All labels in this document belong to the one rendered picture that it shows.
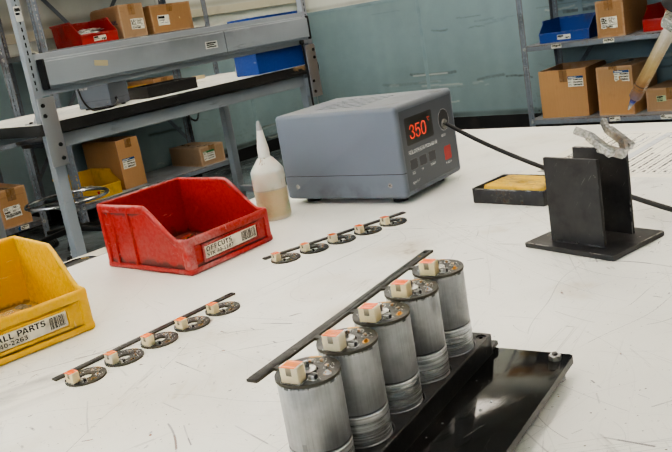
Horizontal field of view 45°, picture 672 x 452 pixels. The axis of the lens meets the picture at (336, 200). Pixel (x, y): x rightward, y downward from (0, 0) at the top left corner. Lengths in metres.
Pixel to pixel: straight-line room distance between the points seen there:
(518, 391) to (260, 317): 0.22
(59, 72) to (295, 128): 2.10
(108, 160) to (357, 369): 4.81
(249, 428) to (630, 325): 0.21
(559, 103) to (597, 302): 4.52
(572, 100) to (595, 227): 4.40
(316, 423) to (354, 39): 6.12
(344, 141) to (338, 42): 5.70
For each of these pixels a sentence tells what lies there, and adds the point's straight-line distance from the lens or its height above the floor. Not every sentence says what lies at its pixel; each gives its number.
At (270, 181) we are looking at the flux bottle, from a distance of 0.80.
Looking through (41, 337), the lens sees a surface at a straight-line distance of 0.59.
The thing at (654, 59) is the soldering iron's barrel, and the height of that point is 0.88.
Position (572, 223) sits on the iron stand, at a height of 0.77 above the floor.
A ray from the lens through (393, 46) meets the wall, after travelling 6.16.
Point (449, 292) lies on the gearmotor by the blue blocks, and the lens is 0.39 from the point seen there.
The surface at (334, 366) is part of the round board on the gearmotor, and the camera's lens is 0.31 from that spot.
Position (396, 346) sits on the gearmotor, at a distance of 0.34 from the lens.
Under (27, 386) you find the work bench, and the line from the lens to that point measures 0.54.
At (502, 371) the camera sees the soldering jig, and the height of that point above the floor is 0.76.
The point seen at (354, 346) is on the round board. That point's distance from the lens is 0.32.
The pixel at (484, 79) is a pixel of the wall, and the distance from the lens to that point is 5.76.
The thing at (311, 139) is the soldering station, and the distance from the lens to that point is 0.83.
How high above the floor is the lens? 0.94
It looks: 13 degrees down
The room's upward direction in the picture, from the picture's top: 10 degrees counter-clockwise
